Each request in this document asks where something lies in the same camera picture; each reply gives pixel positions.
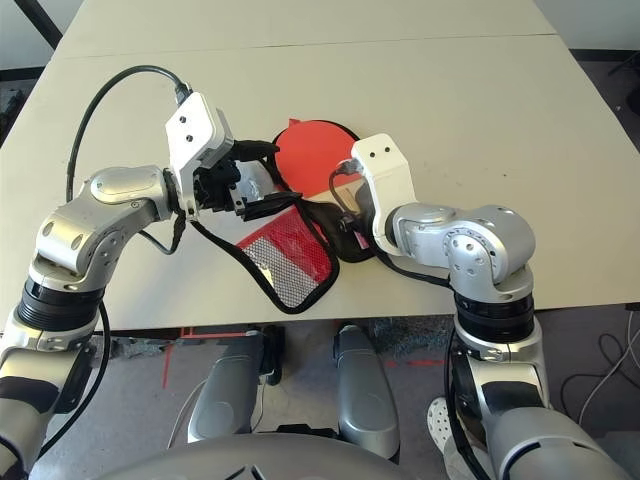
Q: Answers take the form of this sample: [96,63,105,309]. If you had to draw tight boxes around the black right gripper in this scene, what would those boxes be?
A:
[349,179,377,251]

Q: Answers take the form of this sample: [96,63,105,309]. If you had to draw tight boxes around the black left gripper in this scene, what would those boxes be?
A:
[192,140,304,222]

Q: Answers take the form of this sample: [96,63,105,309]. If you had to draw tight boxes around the red ping-pong paddle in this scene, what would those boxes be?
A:
[274,121,361,202]

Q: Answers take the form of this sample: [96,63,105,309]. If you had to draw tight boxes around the red black paddle case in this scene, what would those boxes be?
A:
[192,117,375,317]

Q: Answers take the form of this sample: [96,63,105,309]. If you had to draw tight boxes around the dark speckled foam mat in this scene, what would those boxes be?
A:
[368,316,457,362]

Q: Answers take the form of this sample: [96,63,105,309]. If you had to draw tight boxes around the grey robot right leg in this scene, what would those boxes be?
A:
[332,324,402,460]

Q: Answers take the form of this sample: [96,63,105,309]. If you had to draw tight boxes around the grey robot leg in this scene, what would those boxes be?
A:
[332,324,402,460]
[187,327,282,447]

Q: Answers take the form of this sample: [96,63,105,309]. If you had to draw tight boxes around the light grey speckled foam mat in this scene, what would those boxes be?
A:
[108,333,167,360]

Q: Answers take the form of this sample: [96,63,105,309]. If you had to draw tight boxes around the grey robot left leg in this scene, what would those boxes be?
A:
[187,327,282,447]

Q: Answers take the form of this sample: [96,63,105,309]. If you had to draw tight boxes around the white perforated clog shoe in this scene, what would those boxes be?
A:
[425,396,467,462]

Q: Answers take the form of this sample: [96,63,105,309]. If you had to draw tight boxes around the grey trousered person leg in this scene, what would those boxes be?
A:
[443,438,497,480]

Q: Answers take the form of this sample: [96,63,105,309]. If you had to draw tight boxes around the grey robot torso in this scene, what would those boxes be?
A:
[89,432,416,480]

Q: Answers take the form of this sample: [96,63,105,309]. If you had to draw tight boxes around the black framed side table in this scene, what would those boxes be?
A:
[13,0,64,51]

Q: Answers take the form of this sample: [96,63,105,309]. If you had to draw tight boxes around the black stand legs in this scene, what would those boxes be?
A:
[606,46,640,117]

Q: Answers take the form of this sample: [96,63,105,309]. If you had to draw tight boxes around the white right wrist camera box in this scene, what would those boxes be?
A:
[350,133,414,257]

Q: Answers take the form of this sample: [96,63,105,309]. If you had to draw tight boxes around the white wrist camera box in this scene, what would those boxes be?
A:
[165,91,236,222]
[350,133,414,257]

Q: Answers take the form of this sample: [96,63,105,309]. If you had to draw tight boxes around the black right camera cable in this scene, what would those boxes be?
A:
[328,158,457,290]

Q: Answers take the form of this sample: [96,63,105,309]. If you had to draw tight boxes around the black camera cable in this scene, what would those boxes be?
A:
[328,158,457,290]
[66,64,194,256]

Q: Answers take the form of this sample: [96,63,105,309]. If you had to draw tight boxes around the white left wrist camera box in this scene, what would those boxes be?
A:
[165,91,236,222]

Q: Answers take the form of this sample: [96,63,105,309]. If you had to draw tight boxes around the black left camera cable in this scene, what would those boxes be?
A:
[66,64,194,256]

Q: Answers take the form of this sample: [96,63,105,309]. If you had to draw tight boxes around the black floor cable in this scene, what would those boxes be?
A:
[558,331,640,427]

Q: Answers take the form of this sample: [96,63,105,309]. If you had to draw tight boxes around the white floor cable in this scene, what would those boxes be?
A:
[581,303,640,427]

